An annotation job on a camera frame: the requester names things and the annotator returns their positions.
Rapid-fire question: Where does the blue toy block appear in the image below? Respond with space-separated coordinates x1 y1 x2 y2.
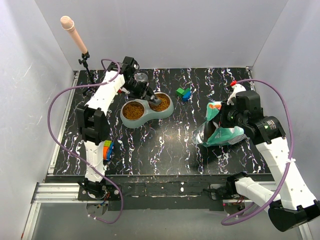
182 88 191 102

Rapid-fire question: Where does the black microphone tripod stand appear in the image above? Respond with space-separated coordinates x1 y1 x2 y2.
78 51 99 97

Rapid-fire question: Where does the clear water bottle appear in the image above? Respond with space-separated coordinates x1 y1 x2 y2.
134 72 149 84

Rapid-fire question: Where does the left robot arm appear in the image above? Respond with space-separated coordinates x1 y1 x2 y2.
76 56 162 200

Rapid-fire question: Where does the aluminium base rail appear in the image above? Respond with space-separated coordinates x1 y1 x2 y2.
19 182 313 240

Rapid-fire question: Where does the mint double pet bowl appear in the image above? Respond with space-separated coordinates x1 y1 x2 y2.
120 92 174 129

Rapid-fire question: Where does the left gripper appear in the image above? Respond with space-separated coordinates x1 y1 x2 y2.
123 78 158 103

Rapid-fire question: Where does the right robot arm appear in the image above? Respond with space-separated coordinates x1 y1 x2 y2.
218 90 320 232

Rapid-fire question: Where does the green pet food bag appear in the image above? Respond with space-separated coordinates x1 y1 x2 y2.
192 101 247 147

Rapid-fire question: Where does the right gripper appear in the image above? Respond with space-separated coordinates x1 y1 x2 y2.
213 99 247 129

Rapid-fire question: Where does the pink microphone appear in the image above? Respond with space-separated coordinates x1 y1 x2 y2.
60 15 88 54

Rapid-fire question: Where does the black mounting plate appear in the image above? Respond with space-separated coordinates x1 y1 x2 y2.
78 174 239 211

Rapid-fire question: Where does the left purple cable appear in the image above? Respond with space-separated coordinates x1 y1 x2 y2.
47 58 125 224

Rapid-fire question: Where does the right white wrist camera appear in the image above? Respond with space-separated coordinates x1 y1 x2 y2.
226 81 246 105

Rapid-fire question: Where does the green toy block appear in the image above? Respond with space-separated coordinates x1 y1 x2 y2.
175 87 185 97

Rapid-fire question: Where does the metal food scoop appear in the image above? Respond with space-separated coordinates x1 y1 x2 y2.
148 95 162 106

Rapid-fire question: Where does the orange blue toy car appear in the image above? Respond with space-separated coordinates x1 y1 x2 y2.
102 140 114 161

